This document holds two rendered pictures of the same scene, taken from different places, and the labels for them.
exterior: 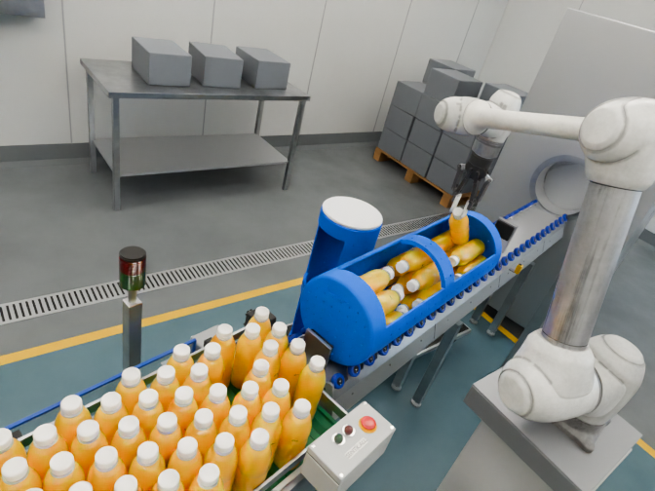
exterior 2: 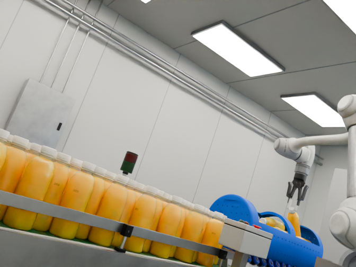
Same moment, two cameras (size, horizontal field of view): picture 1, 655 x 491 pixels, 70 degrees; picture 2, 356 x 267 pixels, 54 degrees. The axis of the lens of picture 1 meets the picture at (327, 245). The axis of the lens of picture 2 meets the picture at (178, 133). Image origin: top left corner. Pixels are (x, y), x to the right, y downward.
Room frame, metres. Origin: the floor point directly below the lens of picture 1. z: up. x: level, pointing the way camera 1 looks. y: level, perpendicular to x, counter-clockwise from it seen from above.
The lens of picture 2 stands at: (-0.74, -0.12, 1.07)
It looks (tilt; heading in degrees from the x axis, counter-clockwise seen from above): 12 degrees up; 13
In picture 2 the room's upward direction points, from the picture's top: 19 degrees clockwise
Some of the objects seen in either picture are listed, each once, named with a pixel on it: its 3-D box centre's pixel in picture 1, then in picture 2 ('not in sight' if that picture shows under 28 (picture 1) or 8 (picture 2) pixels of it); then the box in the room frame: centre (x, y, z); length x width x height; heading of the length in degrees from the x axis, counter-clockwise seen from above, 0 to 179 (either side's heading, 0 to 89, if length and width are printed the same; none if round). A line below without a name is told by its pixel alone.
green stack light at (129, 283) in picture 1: (132, 276); (127, 167); (0.91, 0.46, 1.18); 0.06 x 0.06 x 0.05
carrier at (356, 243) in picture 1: (329, 288); not in sight; (1.88, -0.07, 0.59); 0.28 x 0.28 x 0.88
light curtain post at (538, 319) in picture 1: (559, 285); not in sight; (2.06, -1.17, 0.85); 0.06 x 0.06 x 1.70; 55
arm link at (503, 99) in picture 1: (497, 114); (304, 153); (1.57, -0.41, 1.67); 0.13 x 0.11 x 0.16; 120
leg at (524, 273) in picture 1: (509, 299); not in sight; (2.65, -1.27, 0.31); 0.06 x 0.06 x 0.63; 55
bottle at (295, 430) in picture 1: (293, 434); (210, 240); (0.72, -0.04, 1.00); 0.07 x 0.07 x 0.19
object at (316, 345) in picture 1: (316, 352); not in sight; (1.02, -0.05, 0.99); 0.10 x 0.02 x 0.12; 55
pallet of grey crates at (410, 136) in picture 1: (448, 130); not in sight; (5.24, -0.95, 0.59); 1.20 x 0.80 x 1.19; 45
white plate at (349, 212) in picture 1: (352, 212); not in sight; (1.88, -0.07, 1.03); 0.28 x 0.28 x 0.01
